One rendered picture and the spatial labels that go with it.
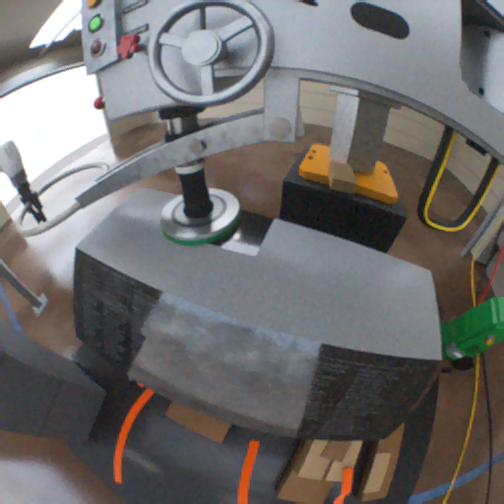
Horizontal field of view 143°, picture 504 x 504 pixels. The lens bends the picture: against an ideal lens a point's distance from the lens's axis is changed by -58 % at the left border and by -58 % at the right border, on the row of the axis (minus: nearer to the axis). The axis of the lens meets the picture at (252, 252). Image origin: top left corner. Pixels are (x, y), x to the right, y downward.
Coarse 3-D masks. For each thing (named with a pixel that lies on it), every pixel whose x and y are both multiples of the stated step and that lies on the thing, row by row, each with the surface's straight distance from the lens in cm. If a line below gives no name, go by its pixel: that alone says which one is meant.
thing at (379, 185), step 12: (312, 156) 113; (324, 156) 118; (300, 168) 96; (312, 168) 98; (324, 168) 101; (384, 168) 132; (312, 180) 95; (324, 180) 93; (360, 180) 100; (372, 180) 105; (384, 180) 112; (360, 192) 95; (372, 192) 95; (384, 192) 98; (396, 192) 105
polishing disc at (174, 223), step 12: (216, 192) 60; (168, 204) 59; (180, 204) 58; (216, 204) 54; (228, 204) 54; (168, 216) 54; (180, 216) 53; (216, 216) 50; (228, 216) 49; (168, 228) 50; (180, 228) 49; (192, 228) 48; (204, 228) 47; (216, 228) 46
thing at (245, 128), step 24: (216, 120) 48; (240, 120) 35; (168, 144) 41; (192, 144) 38; (216, 144) 37; (240, 144) 36; (120, 168) 52; (144, 168) 47; (168, 168) 43; (96, 192) 64
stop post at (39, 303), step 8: (0, 264) 210; (0, 272) 212; (8, 272) 213; (8, 280) 215; (16, 280) 216; (16, 288) 219; (24, 288) 221; (24, 296) 224; (32, 296) 226; (40, 296) 243; (40, 304) 232; (40, 312) 229
